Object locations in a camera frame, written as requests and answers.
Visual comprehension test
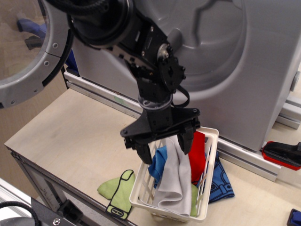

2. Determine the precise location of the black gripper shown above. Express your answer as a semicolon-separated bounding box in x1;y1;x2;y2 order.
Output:
120;106;200;164

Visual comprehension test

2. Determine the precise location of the red cloth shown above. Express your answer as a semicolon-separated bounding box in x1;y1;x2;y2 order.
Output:
189;131;206;186

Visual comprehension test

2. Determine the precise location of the white plastic laundry basket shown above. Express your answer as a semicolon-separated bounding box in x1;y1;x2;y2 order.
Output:
129;127;219;223

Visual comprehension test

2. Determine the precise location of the grey cloth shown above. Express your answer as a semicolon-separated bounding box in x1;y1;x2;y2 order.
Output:
152;135;192;217

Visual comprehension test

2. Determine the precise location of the small green cloth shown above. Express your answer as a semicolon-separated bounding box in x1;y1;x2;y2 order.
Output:
190;184;198;217

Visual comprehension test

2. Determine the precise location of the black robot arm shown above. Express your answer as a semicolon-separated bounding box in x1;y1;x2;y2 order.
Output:
50;0;200;164

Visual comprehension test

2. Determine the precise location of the grey toy washing machine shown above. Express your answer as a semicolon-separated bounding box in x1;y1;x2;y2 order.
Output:
71;0;301;152

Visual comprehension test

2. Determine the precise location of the grey round machine door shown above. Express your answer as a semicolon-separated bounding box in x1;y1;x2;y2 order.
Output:
0;0;73;109

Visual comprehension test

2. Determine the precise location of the plain blue cloth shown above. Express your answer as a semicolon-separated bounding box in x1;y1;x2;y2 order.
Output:
148;146;167;188

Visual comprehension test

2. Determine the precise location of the green cloth with outline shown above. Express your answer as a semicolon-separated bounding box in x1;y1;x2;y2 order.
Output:
97;169;135;221

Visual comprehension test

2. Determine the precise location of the red and black clamp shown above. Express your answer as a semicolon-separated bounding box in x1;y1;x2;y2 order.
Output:
261;141;301;171

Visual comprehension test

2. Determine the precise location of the blue black object corner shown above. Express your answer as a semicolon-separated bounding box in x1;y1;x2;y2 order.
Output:
286;209;301;226

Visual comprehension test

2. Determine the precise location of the blue clamp behind door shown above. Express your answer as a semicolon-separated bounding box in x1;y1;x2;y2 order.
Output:
16;18;78;72

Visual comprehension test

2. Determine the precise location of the aluminium extrusion rail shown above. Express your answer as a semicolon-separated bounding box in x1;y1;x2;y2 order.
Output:
63;72;281;182

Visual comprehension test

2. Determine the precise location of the black bracket with bolt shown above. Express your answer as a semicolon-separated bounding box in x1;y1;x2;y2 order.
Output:
31;198;83;226

